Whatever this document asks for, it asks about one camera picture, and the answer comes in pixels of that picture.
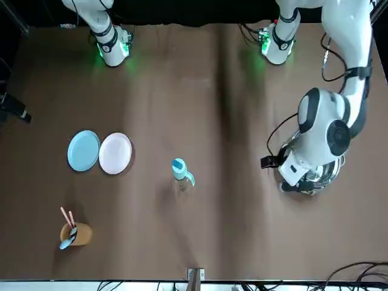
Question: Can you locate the brown utensil cup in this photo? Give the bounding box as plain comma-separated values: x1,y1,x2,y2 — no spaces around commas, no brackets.
60,222,93,247

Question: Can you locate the stainless steel pot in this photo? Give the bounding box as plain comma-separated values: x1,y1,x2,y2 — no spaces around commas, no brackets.
283,135,347,195

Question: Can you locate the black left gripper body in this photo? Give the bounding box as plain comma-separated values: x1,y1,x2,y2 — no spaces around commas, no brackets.
281,179,316,195

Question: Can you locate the pink plate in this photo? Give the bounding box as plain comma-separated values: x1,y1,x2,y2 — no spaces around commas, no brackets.
98,132,133,175

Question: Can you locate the light-blue plate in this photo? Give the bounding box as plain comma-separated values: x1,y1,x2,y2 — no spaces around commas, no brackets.
67,130,101,173

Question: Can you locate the light-blue lid with strap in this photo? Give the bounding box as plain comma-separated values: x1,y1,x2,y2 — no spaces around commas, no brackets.
171,157,196,187

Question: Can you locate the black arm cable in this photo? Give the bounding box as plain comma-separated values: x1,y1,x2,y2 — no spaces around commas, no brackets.
259,28,374,170

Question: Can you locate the aluminium frame post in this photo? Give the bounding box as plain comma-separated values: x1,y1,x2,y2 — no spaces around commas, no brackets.
187,267,205,291

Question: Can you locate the black clamp mount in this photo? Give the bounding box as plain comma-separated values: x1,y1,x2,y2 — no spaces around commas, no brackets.
0,90,33,124

